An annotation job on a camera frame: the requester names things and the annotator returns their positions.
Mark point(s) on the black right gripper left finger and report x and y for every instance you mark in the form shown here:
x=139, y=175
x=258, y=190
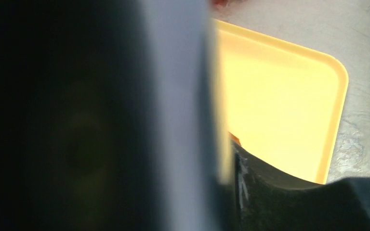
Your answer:
x=73, y=147

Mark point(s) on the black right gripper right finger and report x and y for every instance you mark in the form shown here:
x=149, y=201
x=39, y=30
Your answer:
x=272, y=200

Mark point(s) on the red three-tier cake stand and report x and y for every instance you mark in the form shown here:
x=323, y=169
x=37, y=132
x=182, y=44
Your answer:
x=224, y=3

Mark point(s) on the yellow serving tray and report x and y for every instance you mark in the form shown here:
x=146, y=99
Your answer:
x=284, y=101

